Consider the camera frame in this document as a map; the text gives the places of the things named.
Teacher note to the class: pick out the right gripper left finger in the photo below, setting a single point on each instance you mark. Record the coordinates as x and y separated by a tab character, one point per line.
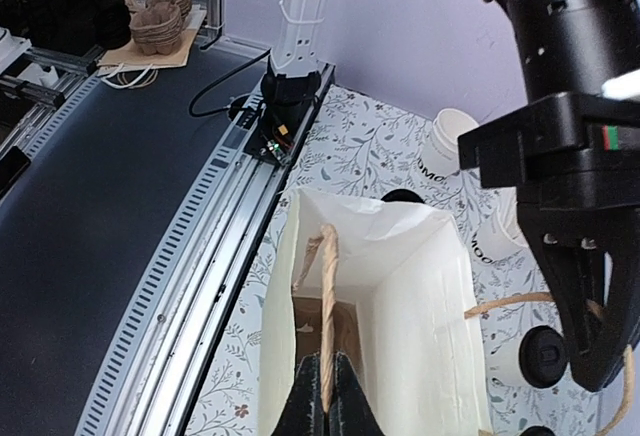
303	413

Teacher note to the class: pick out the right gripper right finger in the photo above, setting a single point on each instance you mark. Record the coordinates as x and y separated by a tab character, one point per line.
350	413

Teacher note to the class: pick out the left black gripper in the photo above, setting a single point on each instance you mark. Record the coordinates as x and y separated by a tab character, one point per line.
573	159

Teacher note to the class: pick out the beige paper takeout bag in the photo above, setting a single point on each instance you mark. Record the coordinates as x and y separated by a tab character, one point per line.
406	273

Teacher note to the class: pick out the black plastic cup lid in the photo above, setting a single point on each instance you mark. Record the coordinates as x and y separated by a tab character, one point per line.
542	357

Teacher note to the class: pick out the white paper coffee cup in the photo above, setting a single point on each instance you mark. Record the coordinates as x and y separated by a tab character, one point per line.
503	365

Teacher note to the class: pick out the stack of white paper cups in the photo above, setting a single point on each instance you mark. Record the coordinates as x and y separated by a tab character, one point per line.
439	155

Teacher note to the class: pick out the white cup holding straws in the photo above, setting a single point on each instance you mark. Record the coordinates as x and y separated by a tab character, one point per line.
499	237

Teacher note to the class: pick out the stack of black lids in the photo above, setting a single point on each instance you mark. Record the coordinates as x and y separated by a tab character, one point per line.
402	195

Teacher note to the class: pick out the floral patterned table mat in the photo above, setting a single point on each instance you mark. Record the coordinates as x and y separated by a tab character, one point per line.
359	146

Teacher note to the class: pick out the spare flat paper bags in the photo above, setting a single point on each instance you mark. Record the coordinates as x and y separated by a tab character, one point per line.
129	68

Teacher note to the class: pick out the spare stack of cup carriers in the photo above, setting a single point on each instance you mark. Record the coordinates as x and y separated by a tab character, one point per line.
158	27

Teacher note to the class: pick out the front aluminium rail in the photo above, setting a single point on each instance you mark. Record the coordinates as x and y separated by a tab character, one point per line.
154	368

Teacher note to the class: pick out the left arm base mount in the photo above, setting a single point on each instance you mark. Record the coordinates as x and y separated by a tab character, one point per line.
275	115

